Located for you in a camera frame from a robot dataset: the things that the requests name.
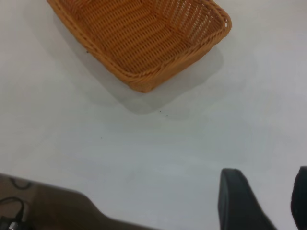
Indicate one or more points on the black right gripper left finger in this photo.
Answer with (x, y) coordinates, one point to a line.
(239, 206)

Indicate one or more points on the orange wicker basket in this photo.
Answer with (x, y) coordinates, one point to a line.
(144, 36)

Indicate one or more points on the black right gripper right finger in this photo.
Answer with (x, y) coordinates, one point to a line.
(301, 198)

